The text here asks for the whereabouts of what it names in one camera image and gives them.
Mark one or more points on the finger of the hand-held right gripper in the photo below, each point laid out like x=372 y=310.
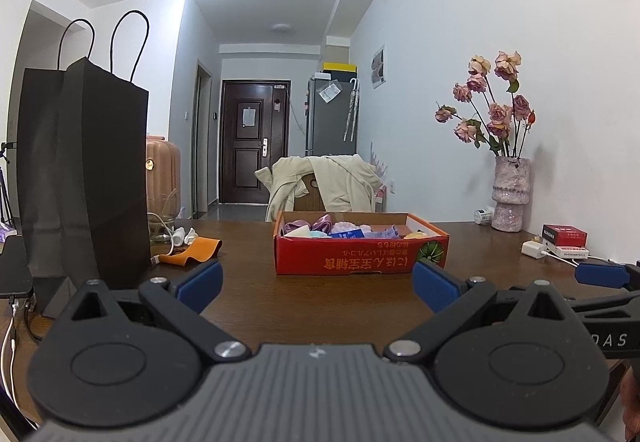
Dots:
x=602 y=274
x=610 y=302

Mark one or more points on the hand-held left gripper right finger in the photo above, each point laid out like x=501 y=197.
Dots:
x=436 y=286

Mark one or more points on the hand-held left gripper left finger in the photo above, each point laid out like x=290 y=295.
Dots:
x=200 y=287

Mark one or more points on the white and yellow plush sheep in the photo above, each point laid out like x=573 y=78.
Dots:
x=416 y=236

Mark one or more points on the red cardboard box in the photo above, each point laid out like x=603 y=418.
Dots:
x=350 y=257

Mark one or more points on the blue tissue packet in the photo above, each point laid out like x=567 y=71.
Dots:
x=347 y=234

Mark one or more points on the lilac plush scrunchie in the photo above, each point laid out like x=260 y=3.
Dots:
x=345 y=228

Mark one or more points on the white sponge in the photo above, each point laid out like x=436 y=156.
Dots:
x=300 y=233

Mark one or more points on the pink satin scrunchie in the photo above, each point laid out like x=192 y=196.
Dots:
x=322 y=223
x=297 y=226

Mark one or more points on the person's right hand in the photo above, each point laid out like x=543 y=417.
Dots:
x=632 y=402

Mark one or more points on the flat white box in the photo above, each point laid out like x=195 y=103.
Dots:
x=572 y=252

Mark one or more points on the white charger adapter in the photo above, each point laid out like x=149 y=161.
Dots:
x=534 y=249

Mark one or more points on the clear glass jar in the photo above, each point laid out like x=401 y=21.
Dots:
x=161 y=222

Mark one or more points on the small white jar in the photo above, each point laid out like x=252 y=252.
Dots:
x=484 y=216

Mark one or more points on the pink textured vase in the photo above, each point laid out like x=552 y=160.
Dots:
x=511 y=197

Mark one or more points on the pink suitcase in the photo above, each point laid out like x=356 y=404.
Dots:
x=162 y=171

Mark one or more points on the dark brown door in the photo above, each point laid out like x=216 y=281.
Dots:
x=250 y=156

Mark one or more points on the beige jacket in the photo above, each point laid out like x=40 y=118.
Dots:
x=340 y=182

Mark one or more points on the wooden chair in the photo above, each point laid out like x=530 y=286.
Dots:
x=310 y=194

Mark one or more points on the black paper bag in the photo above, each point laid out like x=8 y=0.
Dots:
x=80 y=182

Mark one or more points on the paper note on door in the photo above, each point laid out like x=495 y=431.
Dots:
x=249 y=116

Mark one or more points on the dried rose bouquet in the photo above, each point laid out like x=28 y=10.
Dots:
x=492 y=111

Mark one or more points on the grey refrigerator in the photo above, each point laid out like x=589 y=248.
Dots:
x=327 y=126

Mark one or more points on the white folded umbrella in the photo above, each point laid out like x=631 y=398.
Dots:
x=352 y=106

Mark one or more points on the paper note on refrigerator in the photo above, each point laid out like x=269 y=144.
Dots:
x=331 y=91

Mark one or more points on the black tripod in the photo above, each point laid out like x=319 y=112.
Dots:
x=5 y=182

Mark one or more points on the yellow and black box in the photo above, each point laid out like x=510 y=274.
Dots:
x=340 y=67

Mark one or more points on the round ceiling lamp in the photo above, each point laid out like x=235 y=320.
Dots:
x=282 y=27

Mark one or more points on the wall poster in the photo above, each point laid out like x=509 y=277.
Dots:
x=378 y=66

